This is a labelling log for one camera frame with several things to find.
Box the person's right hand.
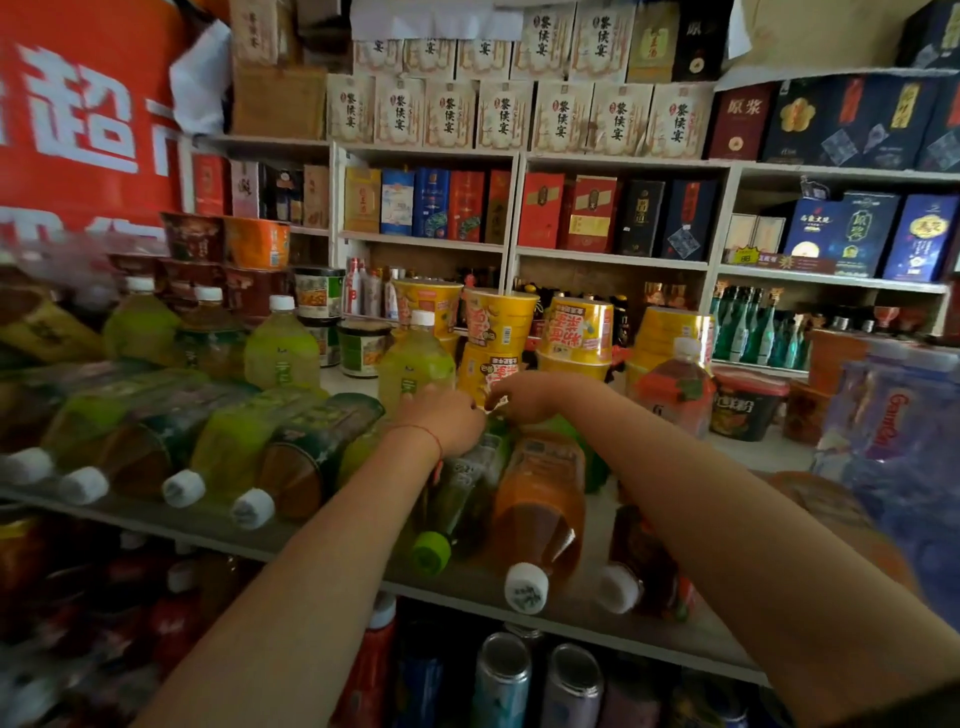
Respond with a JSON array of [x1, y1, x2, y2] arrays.
[[483, 369, 583, 427]]

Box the person's left hand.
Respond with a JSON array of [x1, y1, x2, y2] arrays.
[[386, 384, 489, 460]]

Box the person's right forearm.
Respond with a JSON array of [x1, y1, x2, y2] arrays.
[[558, 375, 960, 728]]

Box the person's left forearm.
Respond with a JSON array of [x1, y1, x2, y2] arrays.
[[133, 429, 445, 728]]

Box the green capped drink bottle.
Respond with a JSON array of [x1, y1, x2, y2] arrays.
[[410, 431, 513, 577]]

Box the group of yellow noodle cups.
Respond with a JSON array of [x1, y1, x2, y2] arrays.
[[390, 277, 717, 410]]

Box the yellow-green juice bottle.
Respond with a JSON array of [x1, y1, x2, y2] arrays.
[[102, 276, 181, 366], [243, 294, 322, 393], [377, 309, 457, 414], [174, 285, 249, 380]]

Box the orange tea bottle white cap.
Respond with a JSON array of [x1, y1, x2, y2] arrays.
[[486, 429, 588, 616]]

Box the green plastic bottle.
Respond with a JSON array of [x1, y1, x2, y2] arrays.
[[541, 414, 612, 496]]

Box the green label porridge cup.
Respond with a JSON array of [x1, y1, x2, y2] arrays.
[[291, 266, 347, 321], [336, 320, 393, 379], [300, 316, 343, 369]]

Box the grey metal display shelf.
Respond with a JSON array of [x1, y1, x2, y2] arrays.
[[0, 483, 771, 688]]

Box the green tea bottle white cap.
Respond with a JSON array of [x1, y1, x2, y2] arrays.
[[229, 393, 386, 531], [162, 386, 325, 510], [0, 360, 155, 486], [56, 371, 215, 507]]

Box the group of small white-red bottles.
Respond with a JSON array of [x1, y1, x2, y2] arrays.
[[342, 258, 408, 321]]

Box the red-orange juice bottle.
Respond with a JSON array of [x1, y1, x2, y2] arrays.
[[628, 336, 715, 440]]

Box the red-gold liquor box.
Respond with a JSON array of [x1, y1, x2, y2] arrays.
[[558, 175, 621, 255]]

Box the dark tea bottle white cap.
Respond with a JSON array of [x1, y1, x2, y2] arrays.
[[597, 501, 700, 624]]

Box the blue-white liquor box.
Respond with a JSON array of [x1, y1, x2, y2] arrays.
[[379, 168, 417, 238]]

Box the black liquor box gold label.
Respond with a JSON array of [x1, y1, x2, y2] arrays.
[[615, 179, 667, 259]]

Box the gold-yellow liquor box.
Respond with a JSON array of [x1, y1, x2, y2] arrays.
[[342, 165, 383, 234]]

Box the black noodle bowl red lid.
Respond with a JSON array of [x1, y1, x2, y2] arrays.
[[708, 370, 792, 443]]

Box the dark red noodle bowl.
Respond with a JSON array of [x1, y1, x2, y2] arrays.
[[159, 258, 226, 303], [160, 212, 226, 264], [223, 267, 294, 322]]

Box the navy liquor box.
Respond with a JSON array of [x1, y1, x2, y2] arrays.
[[659, 179, 722, 263]]

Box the teal drink can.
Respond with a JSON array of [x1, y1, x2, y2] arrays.
[[471, 631, 533, 728]]

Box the red drink bottle white cap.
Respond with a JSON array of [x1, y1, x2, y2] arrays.
[[330, 591, 398, 728]]

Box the row of green glass bottles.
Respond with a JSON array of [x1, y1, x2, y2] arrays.
[[708, 282, 816, 371]]

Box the blue drink bottle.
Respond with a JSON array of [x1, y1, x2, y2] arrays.
[[393, 636, 445, 728]]

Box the tan liquor box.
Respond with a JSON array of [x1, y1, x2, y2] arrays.
[[303, 164, 332, 231]]

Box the orange noodle bowl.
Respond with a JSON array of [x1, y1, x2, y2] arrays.
[[222, 216, 292, 272]]

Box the pink drink can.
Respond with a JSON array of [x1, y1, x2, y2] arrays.
[[540, 642, 605, 728]]

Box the rows of cream liquor boxes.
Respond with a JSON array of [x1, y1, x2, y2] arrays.
[[326, 0, 717, 161]]

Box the dark patterned liquor box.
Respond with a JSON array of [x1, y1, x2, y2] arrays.
[[261, 165, 306, 225]]

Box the white gift box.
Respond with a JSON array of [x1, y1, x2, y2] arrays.
[[723, 213, 787, 257]]

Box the brown snack box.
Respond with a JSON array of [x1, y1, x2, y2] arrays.
[[782, 381, 831, 446]]

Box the white-pink liquor box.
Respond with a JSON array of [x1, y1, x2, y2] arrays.
[[229, 159, 262, 219]]

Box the orange cardboard box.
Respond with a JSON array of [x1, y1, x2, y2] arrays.
[[806, 328, 877, 396]]

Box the blue liquor box moon print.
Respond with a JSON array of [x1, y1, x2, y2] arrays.
[[783, 196, 846, 261]]

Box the dark red liquor box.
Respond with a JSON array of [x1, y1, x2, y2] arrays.
[[705, 81, 778, 163]]

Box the group of red drink bottles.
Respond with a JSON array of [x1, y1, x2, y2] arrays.
[[0, 516, 252, 728]]

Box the wide tan cardboard box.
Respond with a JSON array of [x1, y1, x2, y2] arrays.
[[230, 63, 330, 142]]

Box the blue liquor box green label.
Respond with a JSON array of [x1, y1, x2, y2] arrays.
[[831, 190, 902, 279]]

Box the wrapped pack of water bottles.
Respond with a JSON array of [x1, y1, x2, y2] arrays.
[[808, 336, 960, 633]]

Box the yellow label brown bottle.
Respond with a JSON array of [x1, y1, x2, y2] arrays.
[[0, 283, 108, 366]]

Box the white plastic bag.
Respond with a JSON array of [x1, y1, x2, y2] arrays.
[[168, 18, 234, 138]]

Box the tall tan cardboard box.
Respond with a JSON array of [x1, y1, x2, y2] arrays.
[[228, 0, 301, 69]]

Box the blue liquor box gold label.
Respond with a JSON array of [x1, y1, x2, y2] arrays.
[[882, 194, 960, 285]]

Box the row of navy gift boxes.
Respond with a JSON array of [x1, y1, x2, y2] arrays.
[[760, 71, 960, 174]]

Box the large brown cardboard carton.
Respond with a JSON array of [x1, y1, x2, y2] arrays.
[[737, 0, 933, 73]]

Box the red banner white characters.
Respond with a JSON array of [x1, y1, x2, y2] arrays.
[[0, 0, 190, 245]]

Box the red string bracelet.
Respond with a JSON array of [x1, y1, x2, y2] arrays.
[[386, 423, 446, 486]]

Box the white wall shelf unit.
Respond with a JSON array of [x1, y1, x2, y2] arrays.
[[178, 133, 960, 380]]

